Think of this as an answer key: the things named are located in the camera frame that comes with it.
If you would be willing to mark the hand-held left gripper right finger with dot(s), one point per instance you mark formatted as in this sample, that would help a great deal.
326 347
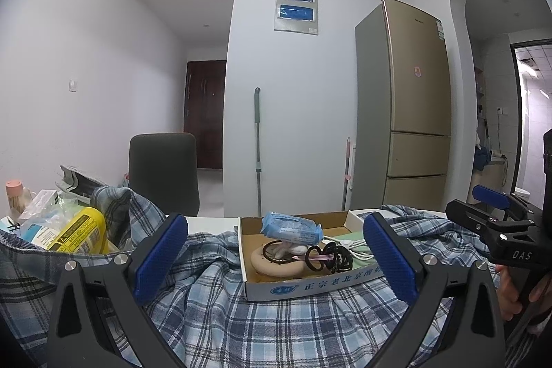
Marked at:
388 260

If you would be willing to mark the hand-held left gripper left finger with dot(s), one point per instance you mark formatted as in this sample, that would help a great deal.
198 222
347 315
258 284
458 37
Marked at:
161 256

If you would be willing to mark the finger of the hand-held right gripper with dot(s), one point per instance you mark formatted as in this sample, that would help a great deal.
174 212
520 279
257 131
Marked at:
465 217
491 197

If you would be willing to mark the green sponge pad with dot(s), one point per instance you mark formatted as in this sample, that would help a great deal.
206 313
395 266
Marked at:
350 239

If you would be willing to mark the cardboard box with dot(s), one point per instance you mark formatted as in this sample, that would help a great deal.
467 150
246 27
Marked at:
293 288

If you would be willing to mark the blue tissue pack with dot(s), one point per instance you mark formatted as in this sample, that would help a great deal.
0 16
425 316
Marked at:
289 228

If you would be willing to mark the person's right hand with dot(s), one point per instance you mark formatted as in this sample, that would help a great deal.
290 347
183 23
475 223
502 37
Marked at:
506 290

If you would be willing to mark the beige cabinet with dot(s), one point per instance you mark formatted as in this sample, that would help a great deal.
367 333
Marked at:
489 178

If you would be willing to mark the blue cloth on cabinet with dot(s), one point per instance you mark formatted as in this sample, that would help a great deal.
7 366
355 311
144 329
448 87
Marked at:
482 159

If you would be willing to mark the black chair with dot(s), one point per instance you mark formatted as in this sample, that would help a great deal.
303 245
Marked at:
164 174

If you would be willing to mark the yellow bag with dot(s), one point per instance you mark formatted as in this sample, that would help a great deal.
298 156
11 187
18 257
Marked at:
80 230

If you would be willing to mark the black framed glass door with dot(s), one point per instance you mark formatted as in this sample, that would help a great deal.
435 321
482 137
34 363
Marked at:
515 113

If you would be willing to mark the grey striped clothing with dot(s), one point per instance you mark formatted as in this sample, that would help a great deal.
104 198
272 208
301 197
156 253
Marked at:
515 350

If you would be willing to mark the grey printed packet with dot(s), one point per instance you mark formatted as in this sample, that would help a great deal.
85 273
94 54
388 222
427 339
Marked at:
77 178

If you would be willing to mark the gold refrigerator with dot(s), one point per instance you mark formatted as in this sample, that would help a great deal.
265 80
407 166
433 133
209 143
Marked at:
409 113

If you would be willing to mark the blue plaid cloth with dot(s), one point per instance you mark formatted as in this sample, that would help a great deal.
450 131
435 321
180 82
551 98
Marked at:
258 329

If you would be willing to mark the clear plastic packet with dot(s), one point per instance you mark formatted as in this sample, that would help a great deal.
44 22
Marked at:
43 221

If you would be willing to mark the dark wooden door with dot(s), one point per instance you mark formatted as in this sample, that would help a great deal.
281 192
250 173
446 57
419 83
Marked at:
205 113

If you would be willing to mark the pink lidded jar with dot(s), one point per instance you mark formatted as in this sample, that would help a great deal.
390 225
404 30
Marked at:
15 195

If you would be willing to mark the grey electrical panel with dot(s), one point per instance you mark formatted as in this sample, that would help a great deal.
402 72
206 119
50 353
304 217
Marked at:
296 27

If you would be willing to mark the wall shelf with items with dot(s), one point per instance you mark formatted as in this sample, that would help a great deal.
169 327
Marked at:
478 92

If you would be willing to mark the white wall switch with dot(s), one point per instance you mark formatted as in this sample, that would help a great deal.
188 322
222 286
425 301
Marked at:
73 85

